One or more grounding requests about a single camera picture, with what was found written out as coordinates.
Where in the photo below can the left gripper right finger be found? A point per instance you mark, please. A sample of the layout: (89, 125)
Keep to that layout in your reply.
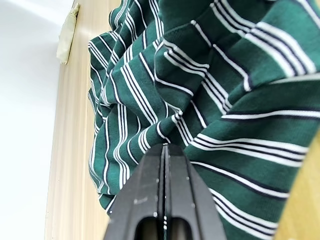
(186, 195)

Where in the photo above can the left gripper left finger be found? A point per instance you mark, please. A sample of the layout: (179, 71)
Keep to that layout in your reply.
(146, 185)

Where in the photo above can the green striped T-shirt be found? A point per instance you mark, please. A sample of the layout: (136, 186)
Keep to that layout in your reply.
(225, 105)

